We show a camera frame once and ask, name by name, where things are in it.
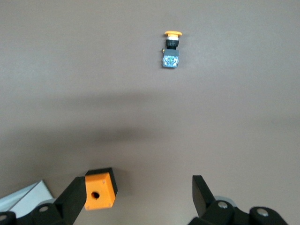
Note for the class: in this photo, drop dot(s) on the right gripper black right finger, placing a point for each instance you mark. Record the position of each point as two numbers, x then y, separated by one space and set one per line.
211 211

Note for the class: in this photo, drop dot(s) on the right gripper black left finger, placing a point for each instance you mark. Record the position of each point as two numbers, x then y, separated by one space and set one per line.
68 204

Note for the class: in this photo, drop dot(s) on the orange mushroom push button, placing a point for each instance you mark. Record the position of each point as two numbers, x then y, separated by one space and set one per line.
170 58

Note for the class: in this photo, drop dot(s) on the white drawer cabinet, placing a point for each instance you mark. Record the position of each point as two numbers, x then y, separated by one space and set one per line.
25 201

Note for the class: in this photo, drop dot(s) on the brown table cover sheet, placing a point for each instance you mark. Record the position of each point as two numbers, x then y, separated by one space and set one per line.
150 105

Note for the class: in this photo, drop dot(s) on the orange button enclosure box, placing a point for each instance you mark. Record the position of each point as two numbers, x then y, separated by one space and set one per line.
103 185

